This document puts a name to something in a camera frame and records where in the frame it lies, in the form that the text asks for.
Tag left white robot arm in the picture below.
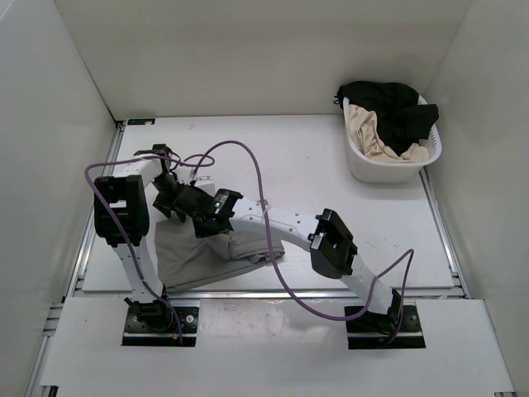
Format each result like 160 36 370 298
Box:
84 144 181 333

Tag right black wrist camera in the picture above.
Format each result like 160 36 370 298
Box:
194 175 217 196

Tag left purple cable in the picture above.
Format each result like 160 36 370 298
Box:
83 152 216 344

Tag white laundry basket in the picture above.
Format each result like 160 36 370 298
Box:
343 98 442 184

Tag dark label sticker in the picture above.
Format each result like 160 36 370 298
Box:
127 118 155 126

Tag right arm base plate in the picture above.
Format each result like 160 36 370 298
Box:
346 304 426 350

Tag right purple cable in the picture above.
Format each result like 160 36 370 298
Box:
198 141 415 347

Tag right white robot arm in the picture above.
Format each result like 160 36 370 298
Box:
171 186 403 333

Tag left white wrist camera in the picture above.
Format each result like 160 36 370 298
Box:
176 167 198 185

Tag grey trousers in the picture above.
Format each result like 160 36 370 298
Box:
154 219 285 290

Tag aluminium table frame rail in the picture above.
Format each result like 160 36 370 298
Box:
33 116 515 396

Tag black garment in basket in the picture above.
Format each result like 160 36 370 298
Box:
334 81 439 155

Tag purple cable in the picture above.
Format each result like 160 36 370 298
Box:
198 141 415 347
83 152 216 344

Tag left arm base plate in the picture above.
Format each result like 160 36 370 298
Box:
122 304 199 347

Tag beige garment in basket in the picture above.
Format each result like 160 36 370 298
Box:
347 104 429 163

